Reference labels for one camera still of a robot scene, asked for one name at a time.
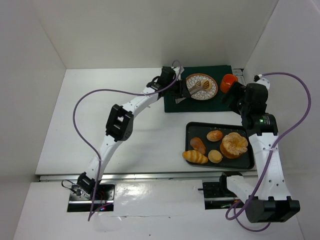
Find brown oblong glazed bread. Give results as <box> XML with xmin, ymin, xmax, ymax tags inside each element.
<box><xmin>190</xmin><ymin>137</ymin><xmax>206</xmax><ymax>155</ymax></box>

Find striped croissant bread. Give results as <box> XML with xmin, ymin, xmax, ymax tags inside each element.
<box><xmin>182</xmin><ymin>150</ymin><xmax>209</xmax><ymax>165</ymax></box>

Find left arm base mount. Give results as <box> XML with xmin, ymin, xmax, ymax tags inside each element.
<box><xmin>61</xmin><ymin>179</ymin><xmax>116</xmax><ymax>213</ymax></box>

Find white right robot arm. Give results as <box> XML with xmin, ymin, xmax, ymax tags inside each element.
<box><xmin>222</xmin><ymin>74</ymin><xmax>301</xmax><ymax>223</ymax></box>

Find small pale round bun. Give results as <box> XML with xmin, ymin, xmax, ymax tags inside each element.
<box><xmin>201</xmin><ymin>79</ymin><xmax>212</xmax><ymax>91</ymax></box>

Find large sugared ring bread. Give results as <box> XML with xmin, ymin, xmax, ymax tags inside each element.
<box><xmin>219</xmin><ymin>132</ymin><xmax>249</xmax><ymax>159</ymax></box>

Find orange mug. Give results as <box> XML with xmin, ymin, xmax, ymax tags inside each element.
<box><xmin>220</xmin><ymin>74</ymin><xmax>238</xmax><ymax>94</ymax></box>

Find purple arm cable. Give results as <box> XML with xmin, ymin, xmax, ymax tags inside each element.
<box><xmin>225</xmin><ymin>71</ymin><xmax>312</xmax><ymax>231</ymax></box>
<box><xmin>72</xmin><ymin>59</ymin><xmax>182</xmax><ymax>222</ymax></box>

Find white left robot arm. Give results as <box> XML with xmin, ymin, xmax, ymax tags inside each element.
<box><xmin>72</xmin><ymin>66</ymin><xmax>184</xmax><ymax>199</ymax></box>

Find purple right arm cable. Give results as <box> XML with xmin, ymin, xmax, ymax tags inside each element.
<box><xmin>225</xmin><ymin>71</ymin><xmax>312</xmax><ymax>231</ymax></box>

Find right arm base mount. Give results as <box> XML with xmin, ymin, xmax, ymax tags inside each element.
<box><xmin>197</xmin><ymin>171</ymin><xmax>243</xmax><ymax>210</ymax></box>

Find glazed round sesame bun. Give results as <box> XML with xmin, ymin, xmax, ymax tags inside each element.
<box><xmin>206</xmin><ymin>130</ymin><xmax>224</xmax><ymax>142</ymax></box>

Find metal tongs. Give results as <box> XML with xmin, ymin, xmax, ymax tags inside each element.
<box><xmin>189</xmin><ymin>81</ymin><xmax>203</xmax><ymax>96</ymax></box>

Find black baking tray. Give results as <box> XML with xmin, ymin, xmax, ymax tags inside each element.
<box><xmin>182</xmin><ymin>122</ymin><xmax>255</xmax><ymax>170</ymax></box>

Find dark green cloth placemat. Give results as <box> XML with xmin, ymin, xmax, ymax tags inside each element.
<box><xmin>163</xmin><ymin>65</ymin><xmax>232</xmax><ymax>113</ymax></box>

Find floral patterned ceramic plate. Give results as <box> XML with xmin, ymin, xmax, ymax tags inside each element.
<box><xmin>185</xmin><ymin>73</ymin><xmax>219</xmax><ymax>101</ymax></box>

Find aluminium rail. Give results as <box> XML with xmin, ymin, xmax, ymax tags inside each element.
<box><xmin>39</xmin><ymin>171</ymin><xmax>224</xmax><ymax>182</ymax></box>

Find small flat round bun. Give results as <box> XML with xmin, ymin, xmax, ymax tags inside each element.
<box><xmin>208</xmin><ymin>150</ymin><xmax>223</xmax><ymax>164</ymax></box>

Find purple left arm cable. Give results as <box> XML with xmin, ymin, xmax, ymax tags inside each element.
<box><xmin>72</xmin><ymin>59</ymin><xmax>182</xmax><ymax>222</ymax></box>

